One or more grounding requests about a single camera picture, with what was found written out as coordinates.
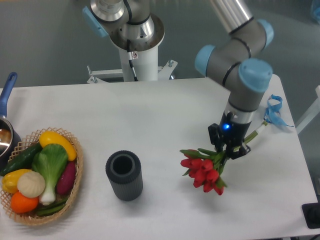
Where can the white metal frame right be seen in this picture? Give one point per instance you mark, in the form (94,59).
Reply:
(309,114)

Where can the dark grey ribbed vase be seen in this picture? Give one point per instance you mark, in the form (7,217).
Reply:
(124,171)

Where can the yellow squash toy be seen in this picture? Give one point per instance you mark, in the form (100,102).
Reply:
(52,137)

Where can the cream garlic bulb toy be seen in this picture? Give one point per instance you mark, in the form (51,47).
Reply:
(31,184)

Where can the blue handled saucepan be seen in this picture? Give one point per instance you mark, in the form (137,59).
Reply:
(9,138)

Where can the orange fruit toy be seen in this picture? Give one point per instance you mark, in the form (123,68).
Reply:
(21,204)

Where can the purple sweet potato toy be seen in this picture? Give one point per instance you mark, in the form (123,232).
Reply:
(67,179)

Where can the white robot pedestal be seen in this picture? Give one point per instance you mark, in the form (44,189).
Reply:
(135,66)

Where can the green cucumber toy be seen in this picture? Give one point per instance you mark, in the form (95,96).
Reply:
(23,160)

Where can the woven wicker basket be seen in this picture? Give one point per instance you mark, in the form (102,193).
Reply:
(31,219)

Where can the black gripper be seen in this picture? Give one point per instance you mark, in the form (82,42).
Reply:
(233,135)

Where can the black device at edge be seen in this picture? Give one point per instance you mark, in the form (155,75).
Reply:
(311,212)

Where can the yellow bell pepper toy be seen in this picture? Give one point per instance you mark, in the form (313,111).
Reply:
(10,180)

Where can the red tulip bouquet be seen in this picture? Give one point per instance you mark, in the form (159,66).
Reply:
(205,167)

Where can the green pea pods toy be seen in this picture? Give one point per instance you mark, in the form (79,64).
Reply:
(51,209)

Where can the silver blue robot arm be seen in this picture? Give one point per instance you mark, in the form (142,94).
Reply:
(137,33)

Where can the blue ribbon knotted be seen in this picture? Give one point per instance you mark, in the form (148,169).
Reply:
(272,114)

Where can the green bok choy toy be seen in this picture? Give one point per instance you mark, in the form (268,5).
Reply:
(50,163)

